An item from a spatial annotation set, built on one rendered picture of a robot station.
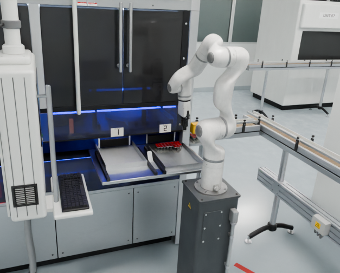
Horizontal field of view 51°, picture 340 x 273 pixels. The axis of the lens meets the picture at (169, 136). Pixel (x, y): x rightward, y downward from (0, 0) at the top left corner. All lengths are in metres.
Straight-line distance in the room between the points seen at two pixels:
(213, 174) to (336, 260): 1.59
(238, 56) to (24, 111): 1.03
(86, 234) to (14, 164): 1.09
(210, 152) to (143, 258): 1.24
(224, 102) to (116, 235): 1.42
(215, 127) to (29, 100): 0.91
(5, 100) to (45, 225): 1.18
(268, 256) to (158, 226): 0.91
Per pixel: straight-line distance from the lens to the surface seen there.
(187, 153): 2.46
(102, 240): 2.79
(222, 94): 1.83
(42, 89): 2.25
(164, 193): 2.72
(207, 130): 1.85
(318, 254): 3.27
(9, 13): 1.85
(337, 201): 3.41
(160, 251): 2.97
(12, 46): 1.85
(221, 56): 1.74
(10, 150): 1.78
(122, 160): 2.32
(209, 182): 2.02
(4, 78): 1.67
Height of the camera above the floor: 1.87
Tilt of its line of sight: 21 degrees down
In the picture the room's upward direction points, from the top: 3 degrees clockwise
